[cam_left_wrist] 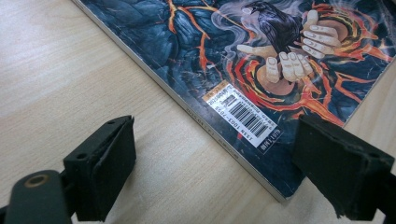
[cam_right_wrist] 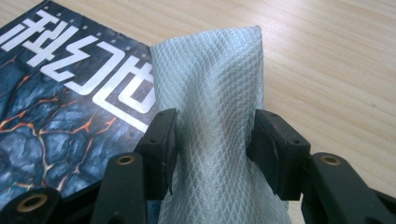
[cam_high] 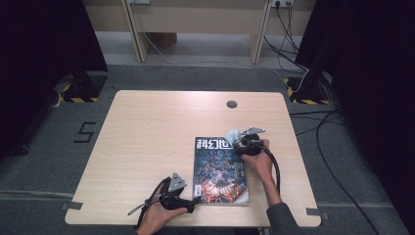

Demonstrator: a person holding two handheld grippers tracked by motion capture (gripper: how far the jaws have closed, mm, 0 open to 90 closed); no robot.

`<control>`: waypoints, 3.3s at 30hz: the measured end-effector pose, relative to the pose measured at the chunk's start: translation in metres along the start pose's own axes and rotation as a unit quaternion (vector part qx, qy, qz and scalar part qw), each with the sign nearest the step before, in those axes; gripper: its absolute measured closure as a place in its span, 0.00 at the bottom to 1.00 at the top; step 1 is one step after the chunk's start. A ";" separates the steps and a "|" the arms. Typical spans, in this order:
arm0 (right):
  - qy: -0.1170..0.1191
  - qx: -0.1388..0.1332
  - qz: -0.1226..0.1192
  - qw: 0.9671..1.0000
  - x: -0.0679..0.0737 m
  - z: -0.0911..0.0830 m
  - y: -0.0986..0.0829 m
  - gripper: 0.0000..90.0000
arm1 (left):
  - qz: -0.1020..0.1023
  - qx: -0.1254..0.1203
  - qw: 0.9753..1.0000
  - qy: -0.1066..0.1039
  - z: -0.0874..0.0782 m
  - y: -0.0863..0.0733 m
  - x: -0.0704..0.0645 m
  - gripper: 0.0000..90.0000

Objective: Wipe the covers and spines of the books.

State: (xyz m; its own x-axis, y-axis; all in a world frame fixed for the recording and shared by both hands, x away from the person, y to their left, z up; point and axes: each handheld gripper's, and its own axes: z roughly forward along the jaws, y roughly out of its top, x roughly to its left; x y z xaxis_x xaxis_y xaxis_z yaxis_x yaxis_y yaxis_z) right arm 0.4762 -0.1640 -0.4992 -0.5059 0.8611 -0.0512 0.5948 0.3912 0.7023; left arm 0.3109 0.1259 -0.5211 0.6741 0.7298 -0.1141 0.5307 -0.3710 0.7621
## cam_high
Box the person's right hand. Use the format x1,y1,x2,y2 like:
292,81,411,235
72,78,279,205
240,139,274,179

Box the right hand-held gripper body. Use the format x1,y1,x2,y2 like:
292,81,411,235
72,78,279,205
239,126,266,157

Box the black curtain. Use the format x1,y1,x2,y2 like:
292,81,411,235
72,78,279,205
295,0,415,234
0,0,110,165

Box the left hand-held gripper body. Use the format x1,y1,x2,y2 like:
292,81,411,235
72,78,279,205
159,172,197,213

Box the light blue cloth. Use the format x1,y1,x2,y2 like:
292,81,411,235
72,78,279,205
224,127,243,147

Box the grey tape piece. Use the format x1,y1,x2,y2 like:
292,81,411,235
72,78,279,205
60,201,84,212
305,207,330,220

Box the short black floor cables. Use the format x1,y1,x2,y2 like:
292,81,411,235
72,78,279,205
288,110,346,136

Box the long white floor cable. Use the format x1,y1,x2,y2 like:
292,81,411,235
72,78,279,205
142,31,290,86

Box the person's left hand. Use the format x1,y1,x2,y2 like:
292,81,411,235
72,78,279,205
136,195,189,235

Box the black stand base striped tape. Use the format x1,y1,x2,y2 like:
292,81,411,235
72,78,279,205
61,70,109,104
283,70,335,106

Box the short white cable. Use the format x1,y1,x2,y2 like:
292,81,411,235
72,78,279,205
293,69,310,94

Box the brown cardboard box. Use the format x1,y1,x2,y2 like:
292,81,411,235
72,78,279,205
145,31,178,50

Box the black cable tie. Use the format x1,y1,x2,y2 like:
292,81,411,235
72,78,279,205
126,202,149,216

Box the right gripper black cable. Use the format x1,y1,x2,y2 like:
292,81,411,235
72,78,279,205
260,143,282,196

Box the illustrated dark magazine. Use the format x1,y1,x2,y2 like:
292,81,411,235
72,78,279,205
193,136,251,207

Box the long black floor cable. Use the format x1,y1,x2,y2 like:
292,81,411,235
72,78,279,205
314,111,381,235

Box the black socket cables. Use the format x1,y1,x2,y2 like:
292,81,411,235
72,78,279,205
262,2,310,73

